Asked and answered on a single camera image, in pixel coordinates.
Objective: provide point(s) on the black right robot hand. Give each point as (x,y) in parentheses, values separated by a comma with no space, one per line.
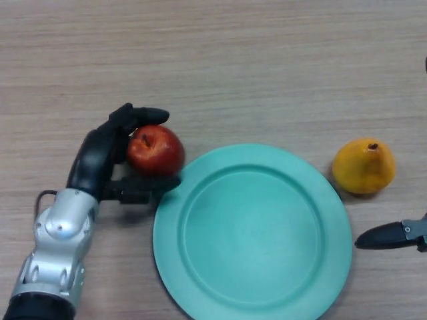
(390,233)

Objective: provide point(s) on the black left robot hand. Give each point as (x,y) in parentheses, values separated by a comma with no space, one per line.
(95,160)

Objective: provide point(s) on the red apple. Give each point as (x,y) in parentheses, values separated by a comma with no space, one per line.
(156,150)

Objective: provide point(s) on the green round plate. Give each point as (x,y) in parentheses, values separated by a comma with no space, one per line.
(251,233)

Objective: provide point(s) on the yellow pear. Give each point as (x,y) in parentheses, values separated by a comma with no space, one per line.
(365,166)

